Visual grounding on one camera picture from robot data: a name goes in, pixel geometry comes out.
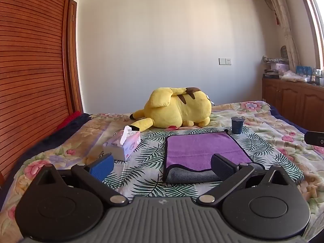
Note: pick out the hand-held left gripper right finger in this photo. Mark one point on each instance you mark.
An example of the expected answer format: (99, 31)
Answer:
(222, 168)

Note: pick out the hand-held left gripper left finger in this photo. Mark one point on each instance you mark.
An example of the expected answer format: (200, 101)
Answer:
(102, 167)

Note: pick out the purple and grey towel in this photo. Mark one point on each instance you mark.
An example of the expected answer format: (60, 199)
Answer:
(202, 146)

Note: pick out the dark blue blanket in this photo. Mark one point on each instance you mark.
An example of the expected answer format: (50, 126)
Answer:
(50, 138)
(288, 120)

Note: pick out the tissue box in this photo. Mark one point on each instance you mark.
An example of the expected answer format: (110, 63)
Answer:
(129, 145)

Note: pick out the dark blue cup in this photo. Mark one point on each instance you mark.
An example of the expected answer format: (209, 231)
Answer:
(237, 127)

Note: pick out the leaf print cloth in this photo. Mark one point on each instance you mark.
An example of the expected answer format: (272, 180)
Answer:
(146, 157)

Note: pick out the wooden cabinet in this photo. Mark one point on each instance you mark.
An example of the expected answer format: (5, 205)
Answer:
(291, 98)

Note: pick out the red cloth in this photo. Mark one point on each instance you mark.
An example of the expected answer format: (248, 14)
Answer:
(69, 120)

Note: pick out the white plastic bag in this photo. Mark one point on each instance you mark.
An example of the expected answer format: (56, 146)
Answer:
(292, 76)

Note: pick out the blue box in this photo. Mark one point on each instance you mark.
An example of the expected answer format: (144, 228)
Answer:
(303, 71)

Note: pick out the yellow plush toy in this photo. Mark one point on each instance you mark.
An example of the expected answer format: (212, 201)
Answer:
(177, 106)

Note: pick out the stack of boxes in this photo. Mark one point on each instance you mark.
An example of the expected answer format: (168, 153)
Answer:
(274, 68)

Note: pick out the grey figurine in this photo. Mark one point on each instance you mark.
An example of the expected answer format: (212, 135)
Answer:
(284, 52)

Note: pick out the wooden slatted wardrobe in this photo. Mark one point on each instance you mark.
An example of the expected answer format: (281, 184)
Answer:
(30, 68)

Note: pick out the beige curtain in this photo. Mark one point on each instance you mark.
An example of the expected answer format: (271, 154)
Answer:
(283, 17)

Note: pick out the white wall socket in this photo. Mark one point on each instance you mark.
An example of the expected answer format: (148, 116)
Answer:
(224, 61)

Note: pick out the wooden window frame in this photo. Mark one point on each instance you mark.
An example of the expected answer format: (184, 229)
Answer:
(311, 17)

